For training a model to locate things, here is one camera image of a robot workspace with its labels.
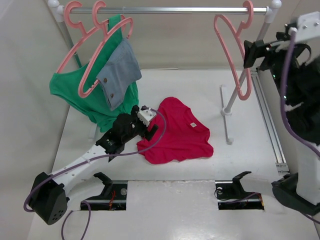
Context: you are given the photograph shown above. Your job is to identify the blue denim garment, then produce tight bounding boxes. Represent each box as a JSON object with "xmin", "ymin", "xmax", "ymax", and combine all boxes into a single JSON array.
[{"xmin": 96, "ymin": 38, "xmax": 142, "ymax": 111}]

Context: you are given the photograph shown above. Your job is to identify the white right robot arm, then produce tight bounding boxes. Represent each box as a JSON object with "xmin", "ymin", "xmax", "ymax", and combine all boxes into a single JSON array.
[{"xmin": 243, "ymin": 31, "xmax": 320, "ymax": 216}]

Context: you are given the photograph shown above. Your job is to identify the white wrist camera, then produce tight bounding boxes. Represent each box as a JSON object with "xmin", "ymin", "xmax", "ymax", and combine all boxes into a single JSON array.
[
  {"xmin": 288, "ymin": 11, "xmax": 320, "ymax": 44},
  {"xmin": 137, "ymin": 106, "xmax": 157, "ymax": 127}
]

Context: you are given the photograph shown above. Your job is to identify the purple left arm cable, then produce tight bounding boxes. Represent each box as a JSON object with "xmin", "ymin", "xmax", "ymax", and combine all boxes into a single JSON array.
[{"xmin": 23, "ymin": 107, "xmax": 168, "ymax": 240}]

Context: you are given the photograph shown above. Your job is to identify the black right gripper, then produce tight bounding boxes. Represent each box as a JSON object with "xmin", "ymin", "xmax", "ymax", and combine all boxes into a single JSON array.
[{"xmin": 243, "ymin": 30, "xmax": 305, "ymax": 103}]

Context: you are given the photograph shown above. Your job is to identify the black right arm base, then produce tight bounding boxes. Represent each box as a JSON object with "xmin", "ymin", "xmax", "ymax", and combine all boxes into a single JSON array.
[{"xmin": 214, "ymin": 171, "xmax": 265, "ymax": 211}]

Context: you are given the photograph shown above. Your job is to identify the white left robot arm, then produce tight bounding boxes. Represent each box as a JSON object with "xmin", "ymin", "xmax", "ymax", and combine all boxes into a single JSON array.
[{"xmin": 23, "ymin": 105, "xmax": 163, "ymax": 226}]

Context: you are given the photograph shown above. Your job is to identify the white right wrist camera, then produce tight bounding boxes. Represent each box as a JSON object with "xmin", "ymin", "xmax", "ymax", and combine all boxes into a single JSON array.
[{"xmin": 288, "ymin": 11, "xmax": 320, "ymax": 44}]

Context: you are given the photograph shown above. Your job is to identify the silver clothes rack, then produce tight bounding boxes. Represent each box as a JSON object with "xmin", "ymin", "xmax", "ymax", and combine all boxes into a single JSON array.
[{"xmin": 46, "ymin": 0, "xmax": 283, "ymax": 146}]

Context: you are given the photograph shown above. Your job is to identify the pink hanger with garments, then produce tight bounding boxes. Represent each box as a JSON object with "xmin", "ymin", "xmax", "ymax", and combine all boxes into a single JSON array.
[{"xmin": 77, "ymin": 0, "xmax": 134, "ymax": 98}]

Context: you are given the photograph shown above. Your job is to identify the red t shirt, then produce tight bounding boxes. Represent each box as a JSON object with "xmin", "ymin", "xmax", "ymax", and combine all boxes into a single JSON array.
[{"xmin": 137, "ymin": 96, "xmax": 214, "ymax": 165}]

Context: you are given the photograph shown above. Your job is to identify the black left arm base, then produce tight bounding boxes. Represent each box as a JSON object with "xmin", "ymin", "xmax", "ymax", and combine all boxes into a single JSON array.
[{"xmin": 85, "ymin": 172, "xmax": 128, "ymax": 211}]

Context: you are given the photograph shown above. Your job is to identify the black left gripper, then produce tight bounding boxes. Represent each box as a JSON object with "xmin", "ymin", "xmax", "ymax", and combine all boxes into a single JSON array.
[{"xmin": 122, "ymin": 106, "xmax": 157, "ymax": 144}]

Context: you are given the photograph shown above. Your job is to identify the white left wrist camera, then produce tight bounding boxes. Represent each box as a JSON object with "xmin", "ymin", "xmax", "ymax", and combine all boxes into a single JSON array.
[{"xmin": 137, "ymin": 106, "xmax": 157, "ymax": 127}]

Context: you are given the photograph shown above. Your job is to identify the green garment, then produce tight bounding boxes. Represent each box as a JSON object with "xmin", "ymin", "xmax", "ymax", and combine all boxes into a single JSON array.
[{"xmin": 49, "ymin": 14, "xmax": 140, "ymax": 133}]

